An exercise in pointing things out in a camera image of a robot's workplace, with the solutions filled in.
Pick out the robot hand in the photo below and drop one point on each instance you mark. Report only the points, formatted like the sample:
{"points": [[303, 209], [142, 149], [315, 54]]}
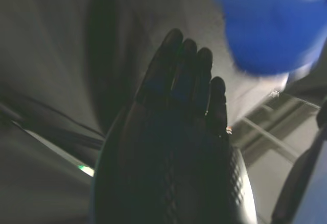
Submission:
{"points": [[166, 145]]}

